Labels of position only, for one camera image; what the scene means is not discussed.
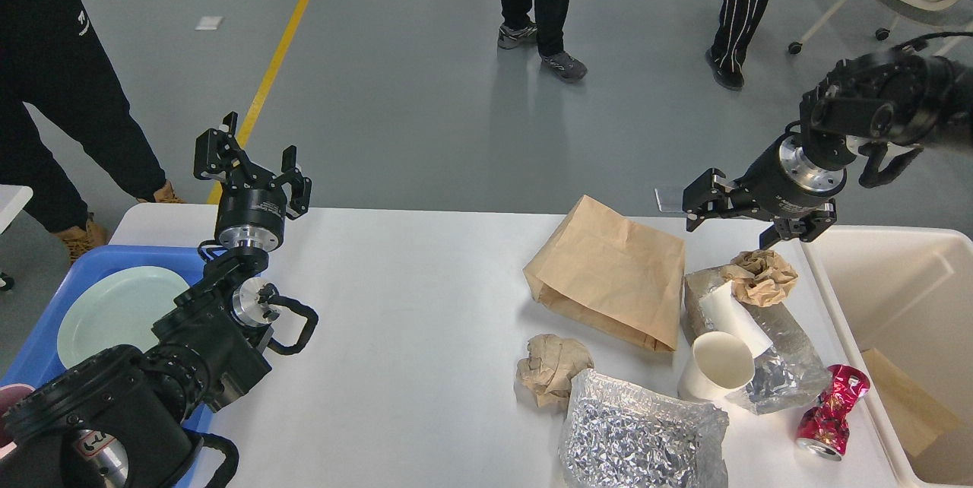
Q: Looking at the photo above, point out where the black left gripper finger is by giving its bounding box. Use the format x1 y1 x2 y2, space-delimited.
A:
270 146 312 219
192 112 263 188

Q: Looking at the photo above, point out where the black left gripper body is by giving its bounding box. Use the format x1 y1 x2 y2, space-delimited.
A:
214 182 287 252

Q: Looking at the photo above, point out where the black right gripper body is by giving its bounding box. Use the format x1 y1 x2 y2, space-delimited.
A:
741 134 847 219

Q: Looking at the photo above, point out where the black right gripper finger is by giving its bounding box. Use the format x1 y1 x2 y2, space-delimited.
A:
682 168 760 232
759 199 837 250

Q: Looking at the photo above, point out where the brown paper bag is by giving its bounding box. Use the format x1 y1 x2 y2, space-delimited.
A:
524 195 685 352

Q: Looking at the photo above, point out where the light green plate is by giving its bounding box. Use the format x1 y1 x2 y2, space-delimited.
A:
58 266 190 368

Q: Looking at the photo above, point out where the red snack wrapper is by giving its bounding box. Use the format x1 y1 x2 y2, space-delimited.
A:
795 364 871 461

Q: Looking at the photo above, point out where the brown paper ball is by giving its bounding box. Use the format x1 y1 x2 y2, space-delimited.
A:
515 334 594 410

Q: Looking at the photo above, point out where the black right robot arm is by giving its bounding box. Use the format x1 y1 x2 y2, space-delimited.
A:
681 35 972 249

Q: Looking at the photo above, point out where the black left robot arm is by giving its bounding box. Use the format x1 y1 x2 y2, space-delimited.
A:
2 112 319 487

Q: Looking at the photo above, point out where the crumpled paper ball right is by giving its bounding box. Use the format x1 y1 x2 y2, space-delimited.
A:
718 250 798 308

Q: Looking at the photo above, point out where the lying white paper cup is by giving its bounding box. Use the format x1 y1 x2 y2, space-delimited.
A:
699 281 772 359

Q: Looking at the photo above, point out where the white plastic bin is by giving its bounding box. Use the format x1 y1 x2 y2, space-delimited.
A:
803 226 972 487

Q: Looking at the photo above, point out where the blue plastic tray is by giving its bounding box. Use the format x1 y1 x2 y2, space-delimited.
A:
0 246 217 487

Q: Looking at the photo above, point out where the silver foil bubble bag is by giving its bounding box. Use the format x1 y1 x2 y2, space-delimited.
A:
559 368 729 487

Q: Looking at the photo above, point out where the pink mug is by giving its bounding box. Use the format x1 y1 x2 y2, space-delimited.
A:
1 383 35 455

